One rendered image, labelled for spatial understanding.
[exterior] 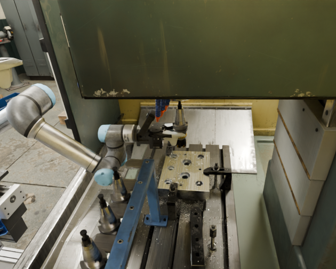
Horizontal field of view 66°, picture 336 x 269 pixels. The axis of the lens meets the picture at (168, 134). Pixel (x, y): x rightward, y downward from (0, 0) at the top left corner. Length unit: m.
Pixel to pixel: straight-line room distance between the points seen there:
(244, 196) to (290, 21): 1.25
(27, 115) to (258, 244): 1.20
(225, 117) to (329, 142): 1.31
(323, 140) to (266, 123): 1.41
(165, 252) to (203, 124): 1.18
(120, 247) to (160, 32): 0.52
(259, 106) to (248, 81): 1.54
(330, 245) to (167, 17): 0.79
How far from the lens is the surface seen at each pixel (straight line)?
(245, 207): 1.62
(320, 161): 0.87
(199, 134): 1.96
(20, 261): 1.38
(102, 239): 0.76
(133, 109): 2.21
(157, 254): 1.08
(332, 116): 0.82
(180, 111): 0.98
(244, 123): 2.04
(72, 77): 1.56
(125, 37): 0.59
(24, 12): 6.00
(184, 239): 1.11
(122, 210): 0.81
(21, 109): 1.07
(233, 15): 0.56
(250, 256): 1.43
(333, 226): 0.91
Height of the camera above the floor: 1.80
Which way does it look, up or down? 32 degrees down
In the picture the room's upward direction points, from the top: 4 degrees counter-clockwise
